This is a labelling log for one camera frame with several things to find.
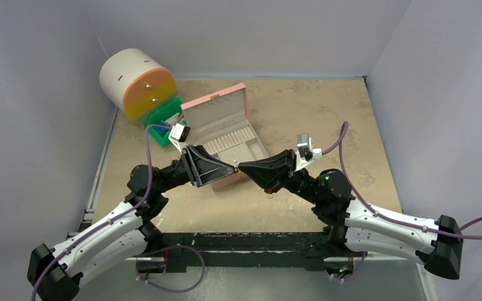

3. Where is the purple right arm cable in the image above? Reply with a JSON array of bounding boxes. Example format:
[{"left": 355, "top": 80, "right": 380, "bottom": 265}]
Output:
[{"left": 321, "top": 121, "right": 482, "bottom": 240}]

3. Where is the green plastic bin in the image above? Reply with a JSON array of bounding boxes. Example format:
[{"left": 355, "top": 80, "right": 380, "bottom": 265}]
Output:
[{"left": 146, "top": 97, "right": 186, "bottom": 147}]

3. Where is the pink jewelry box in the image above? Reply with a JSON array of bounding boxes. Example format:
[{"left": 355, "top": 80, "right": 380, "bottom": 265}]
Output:
[{"left": 181, "top": 82, "right": 270, "bottom": 192}]

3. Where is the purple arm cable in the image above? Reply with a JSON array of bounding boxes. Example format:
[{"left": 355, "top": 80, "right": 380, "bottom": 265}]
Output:
[
  {"left": 30, "top": 124, "right": 173, "bottom": 301},
  {"left": 321, "top": 121, "right": 482, "bottom": 240}
]

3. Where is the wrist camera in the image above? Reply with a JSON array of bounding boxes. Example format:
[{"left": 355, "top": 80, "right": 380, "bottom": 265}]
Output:
[
  {"left": 295, "top": 134, "right": 323, "bottom": 171},
  {"left": 169, "top": 123, "right": 191, "bottom": 154}
]

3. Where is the white cylindrical drawer cabinet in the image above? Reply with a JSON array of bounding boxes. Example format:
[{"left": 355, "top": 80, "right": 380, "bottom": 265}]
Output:
[{"left": 99, "top": 48, "right": 177, "bottom": 124}]

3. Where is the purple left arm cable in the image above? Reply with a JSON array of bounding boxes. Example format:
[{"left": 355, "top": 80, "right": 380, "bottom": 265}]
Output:
[{"left": 30, "top": 124, "right": 173, "bottom": 301}]

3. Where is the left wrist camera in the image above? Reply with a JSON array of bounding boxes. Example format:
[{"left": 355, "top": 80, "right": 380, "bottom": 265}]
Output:
[{"left": 169, "top": 123, "right": 191, "bottom": 154}]

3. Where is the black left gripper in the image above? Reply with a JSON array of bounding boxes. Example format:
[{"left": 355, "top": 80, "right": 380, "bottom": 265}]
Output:
[{"left": 155, "top": 144, "right": 237, "bottom": 194}]

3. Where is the blue item in bin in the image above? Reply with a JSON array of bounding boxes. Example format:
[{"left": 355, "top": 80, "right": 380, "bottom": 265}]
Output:
[{"left": 154, "top": 121, "right": 172, "bottom": 137}]

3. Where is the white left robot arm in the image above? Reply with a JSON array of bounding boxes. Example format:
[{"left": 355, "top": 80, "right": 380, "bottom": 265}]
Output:
[{"left": 27, "top": 145, "right": 237, "bottom": 300}]

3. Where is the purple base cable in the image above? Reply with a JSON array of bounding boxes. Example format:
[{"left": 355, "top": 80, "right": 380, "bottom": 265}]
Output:
[
  {"left": 136, "top": 246, "right": 205, "bottom": 294},
  {"left": 329, "top": 251, "right": 368, "bottom": 283}
]

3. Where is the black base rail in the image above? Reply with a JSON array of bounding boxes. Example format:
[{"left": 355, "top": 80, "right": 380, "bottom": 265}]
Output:
[{"left": 134, "top": 231, "right": 368, "bottom": 275}]

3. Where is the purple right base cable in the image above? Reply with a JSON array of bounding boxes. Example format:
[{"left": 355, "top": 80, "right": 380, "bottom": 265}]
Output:
[{"left": 329, "top": 251, "right": 368, "bottom": 283}]

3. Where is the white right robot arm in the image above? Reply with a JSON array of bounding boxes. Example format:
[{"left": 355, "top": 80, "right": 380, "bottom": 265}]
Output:
[{"left": 237, "top": 150, "right": 463, "bottom": 280}]

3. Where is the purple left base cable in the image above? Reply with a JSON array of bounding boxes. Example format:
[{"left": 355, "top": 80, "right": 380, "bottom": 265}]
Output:
[{"left": 136, "top": 246, "right": 205, "bottom": 294}]

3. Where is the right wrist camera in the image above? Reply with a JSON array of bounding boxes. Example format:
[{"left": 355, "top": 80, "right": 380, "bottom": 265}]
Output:
[{"left": 295, "top": 134, "right": 323, "bottom": 171}]

